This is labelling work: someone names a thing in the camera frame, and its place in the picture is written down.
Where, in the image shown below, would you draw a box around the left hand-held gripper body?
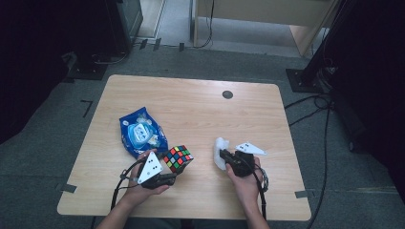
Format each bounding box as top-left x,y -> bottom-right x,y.
137,151 -> 178,191

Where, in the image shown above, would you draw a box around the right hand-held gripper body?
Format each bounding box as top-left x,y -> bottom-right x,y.
227,141 -> 267,177

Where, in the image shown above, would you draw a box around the multicoloured puzzle cube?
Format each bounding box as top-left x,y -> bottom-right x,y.
162,145 -> 195,175

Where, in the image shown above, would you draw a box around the blue wet wipes pack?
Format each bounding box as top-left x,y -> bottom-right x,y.
118,106 -> 170,160

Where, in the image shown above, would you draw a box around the person's left hand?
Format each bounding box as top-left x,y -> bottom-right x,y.
122,149 -> 171,208

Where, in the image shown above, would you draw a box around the person's right hand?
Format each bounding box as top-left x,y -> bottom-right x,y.
225,156 -> 266,208

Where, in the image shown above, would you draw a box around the person's legs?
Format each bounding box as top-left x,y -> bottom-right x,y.
123,217 -> 251,229

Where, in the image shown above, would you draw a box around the black floor tape corner mark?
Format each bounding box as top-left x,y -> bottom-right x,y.
79,99 -> 94,118

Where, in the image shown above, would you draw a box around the black metal stand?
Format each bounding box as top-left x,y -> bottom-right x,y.
285,0 -> 354,94

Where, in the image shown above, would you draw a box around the black flat stand base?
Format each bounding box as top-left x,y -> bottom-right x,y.
65,51 -> 109,84

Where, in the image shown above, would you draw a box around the pale floor tape strip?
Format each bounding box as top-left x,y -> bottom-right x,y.
346,185 -> 399,194

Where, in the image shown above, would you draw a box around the dark glass-fronted cabinet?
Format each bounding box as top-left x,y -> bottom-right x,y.
104,0 -> 144,55

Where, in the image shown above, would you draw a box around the light wooden cabinet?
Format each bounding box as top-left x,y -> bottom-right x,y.
190,0 -> 338,57

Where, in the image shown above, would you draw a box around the dark curtain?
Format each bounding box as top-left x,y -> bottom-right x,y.
0,0 -> 116,146
328,0 -> 405,206

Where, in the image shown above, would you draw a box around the right hand-held gripper cable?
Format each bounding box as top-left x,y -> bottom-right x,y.
242,158 -> 270,221

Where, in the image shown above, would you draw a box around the hand-held gripper cable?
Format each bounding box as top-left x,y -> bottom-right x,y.
242,158 -> 270,221
109,156 -> 147,213

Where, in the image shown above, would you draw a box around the left hand-held gripper cable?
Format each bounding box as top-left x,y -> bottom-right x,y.
109,156 -> 147,213

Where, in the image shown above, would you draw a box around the long black floor cable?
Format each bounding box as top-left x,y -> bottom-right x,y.
307,106 -> 332,229

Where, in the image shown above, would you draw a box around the black cable by stand base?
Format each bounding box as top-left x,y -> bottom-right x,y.
92,47 -> 132,67

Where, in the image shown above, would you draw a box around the thin black hanging cable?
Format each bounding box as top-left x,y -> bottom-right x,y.
194,0 -> 215,50

